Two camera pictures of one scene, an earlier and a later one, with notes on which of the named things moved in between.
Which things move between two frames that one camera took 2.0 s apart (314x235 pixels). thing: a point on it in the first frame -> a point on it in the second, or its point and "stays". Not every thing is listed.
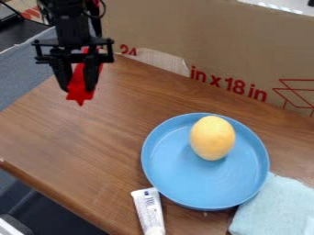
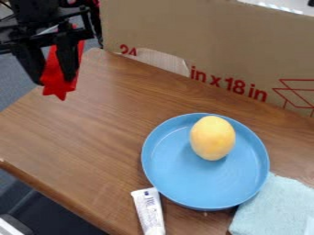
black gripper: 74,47 -> 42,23
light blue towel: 282,211 stays
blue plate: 201,184 stays
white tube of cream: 150,211 stays
